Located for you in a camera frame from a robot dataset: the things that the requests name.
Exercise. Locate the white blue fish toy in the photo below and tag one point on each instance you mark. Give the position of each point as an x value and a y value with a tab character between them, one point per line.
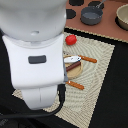
72	59

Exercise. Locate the red tomato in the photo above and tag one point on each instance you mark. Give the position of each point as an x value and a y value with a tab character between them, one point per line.
71	40

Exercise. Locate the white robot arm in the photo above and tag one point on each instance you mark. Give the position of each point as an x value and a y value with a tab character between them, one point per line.
33	36

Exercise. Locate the brown sausage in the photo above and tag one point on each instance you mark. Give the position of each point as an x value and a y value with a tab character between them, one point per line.
73	66

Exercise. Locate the round wooden plate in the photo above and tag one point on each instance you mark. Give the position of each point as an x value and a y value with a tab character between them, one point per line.
75	72

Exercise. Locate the beige woven placemat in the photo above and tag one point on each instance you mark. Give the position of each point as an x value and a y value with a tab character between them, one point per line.
80	104

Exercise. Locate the grey saucepan on stove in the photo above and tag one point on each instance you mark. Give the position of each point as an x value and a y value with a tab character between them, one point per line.
92	15

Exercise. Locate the beige bowl on stove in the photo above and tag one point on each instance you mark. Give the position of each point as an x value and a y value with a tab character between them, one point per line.
122	14

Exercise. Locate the fork with orange handle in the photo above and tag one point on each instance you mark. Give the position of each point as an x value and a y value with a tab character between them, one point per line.
76	85

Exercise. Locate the knife with orange handle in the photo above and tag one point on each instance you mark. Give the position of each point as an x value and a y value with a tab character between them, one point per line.
82	57

